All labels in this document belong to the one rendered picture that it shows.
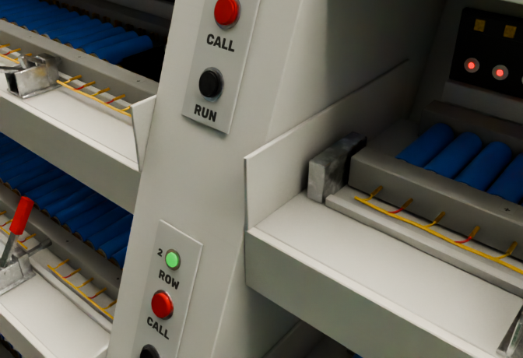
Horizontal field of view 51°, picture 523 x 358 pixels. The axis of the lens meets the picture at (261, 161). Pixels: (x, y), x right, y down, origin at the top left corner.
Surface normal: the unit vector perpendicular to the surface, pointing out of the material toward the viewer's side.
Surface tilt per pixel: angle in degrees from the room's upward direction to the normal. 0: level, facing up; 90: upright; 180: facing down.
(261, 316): 90
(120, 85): 111
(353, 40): 90
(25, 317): 21
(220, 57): 90
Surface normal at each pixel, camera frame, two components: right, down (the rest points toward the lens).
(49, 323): 0.00, -0.85
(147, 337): -0.60, 0.07
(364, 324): -0.65, 0.40
